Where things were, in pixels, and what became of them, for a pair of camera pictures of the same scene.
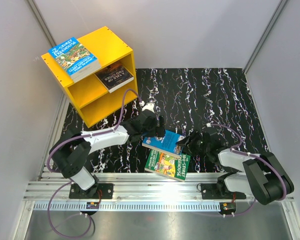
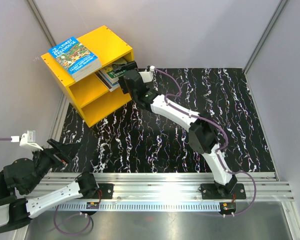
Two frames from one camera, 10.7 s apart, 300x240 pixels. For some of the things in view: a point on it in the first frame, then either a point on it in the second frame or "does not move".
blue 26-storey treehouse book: x=76 y=60 does not move
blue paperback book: x=166 y=144 → x=114 y=84
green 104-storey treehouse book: x=167 y=165 → x=113 y=76
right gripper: x=184 y=141 → x=130 y=66
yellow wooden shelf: x=92 y=101 does not move
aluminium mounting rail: x=130 y=187 does not move
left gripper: x=158 y=131 → x=66 y=151
